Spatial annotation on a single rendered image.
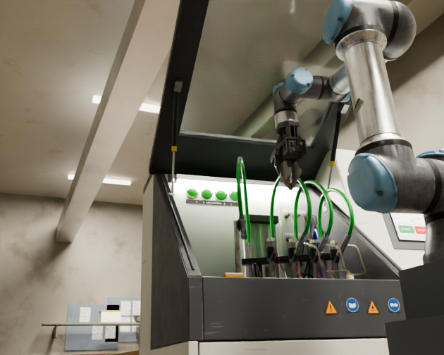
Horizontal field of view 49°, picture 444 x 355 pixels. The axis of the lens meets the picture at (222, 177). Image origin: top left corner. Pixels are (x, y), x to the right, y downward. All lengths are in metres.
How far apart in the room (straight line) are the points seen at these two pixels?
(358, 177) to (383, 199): 0.07
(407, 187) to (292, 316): 0.54
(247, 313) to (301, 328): 0.16
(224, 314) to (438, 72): 5.00
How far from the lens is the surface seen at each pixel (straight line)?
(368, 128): 1.05
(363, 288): 1.49
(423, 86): 6.10
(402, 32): 1.26
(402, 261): 1.89
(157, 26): 4.15
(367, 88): 1.10
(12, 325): 10.67
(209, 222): 1.92
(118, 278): 10.99
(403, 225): 1.98
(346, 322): 1.44
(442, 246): 1.02
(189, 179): 1.92
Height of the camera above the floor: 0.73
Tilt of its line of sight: 21 degrees up
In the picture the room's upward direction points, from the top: 2 degrees counter-clockwise
